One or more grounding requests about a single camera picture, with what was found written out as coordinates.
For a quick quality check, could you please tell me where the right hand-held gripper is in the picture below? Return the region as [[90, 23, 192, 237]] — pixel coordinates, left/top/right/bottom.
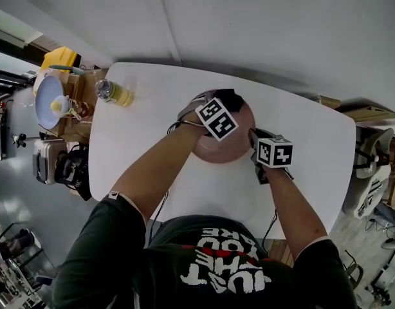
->
[[248, 127, 295, 185]]

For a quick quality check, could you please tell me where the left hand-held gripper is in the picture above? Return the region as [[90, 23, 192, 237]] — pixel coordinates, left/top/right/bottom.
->
[[176, 94, 239, 142]]

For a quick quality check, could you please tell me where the dark blue cloth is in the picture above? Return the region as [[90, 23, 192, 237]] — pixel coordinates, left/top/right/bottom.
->
[[213, 88, 245, 114]]

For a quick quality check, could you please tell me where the big pink plate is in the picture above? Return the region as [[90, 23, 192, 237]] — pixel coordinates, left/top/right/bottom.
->
[[186, 90, 258, 164]]

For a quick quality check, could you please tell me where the person's right forearm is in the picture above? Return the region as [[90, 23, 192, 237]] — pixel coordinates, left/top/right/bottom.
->
[[264, 167, 330, 259]]

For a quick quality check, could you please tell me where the person's left forearm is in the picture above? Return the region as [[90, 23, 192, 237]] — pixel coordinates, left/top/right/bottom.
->
[[109, 119, 208, 221]]

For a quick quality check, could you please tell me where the light blue plate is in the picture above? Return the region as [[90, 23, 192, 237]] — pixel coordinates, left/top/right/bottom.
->
[[35, 75, 65, 130]]

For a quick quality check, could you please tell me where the yellow drink bottle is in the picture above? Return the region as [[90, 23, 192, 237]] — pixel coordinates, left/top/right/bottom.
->
[[94, 79, 135, 108]]

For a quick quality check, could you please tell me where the flat cardboard box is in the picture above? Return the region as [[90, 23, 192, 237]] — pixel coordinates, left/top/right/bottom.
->
[[319, 95, 395, 124]]

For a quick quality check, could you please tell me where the grey shell chair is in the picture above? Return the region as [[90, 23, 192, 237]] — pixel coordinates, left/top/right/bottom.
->
[[342, 127, 394, 218]]

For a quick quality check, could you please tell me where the open cardboard box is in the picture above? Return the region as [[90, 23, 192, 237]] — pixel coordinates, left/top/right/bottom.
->
[[39, 68, 108, 144]]

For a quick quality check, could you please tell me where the dark green printed t-shirt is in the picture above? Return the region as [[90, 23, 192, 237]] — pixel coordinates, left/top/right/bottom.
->
[[52, 193, 358, 309]]

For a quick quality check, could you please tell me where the black bag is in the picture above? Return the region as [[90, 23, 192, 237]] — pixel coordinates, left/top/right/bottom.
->
[[54, 145, 93, 201]]

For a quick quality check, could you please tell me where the small yellow white cup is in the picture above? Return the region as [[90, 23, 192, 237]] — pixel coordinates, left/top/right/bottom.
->
[[51, 95, 71, 117]]

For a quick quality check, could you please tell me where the yellow plastic box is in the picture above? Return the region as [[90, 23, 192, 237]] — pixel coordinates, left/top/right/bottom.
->
[[39, 46, 78, 73]]

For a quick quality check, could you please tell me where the silver suitcase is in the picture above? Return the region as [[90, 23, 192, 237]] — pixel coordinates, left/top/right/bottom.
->
[[32, 139, 68, 185]]

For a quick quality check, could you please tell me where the black tripod stand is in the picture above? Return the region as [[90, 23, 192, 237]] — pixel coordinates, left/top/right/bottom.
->
[[10, 133, 47, 148]]

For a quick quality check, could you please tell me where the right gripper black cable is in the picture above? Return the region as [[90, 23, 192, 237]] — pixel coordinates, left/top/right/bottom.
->
[[261, 209, 279, 254]]

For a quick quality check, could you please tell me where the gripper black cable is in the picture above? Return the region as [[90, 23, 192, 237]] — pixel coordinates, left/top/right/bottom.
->
[[149, 190, 169, 247], [261, 209, 279, 254]]

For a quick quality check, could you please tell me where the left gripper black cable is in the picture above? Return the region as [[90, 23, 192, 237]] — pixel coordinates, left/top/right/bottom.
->
[[149, 190, 169, 247]]

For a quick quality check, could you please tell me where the green-handled tool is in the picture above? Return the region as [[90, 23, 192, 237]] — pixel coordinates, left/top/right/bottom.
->
[[49, 64, 86, 76]]

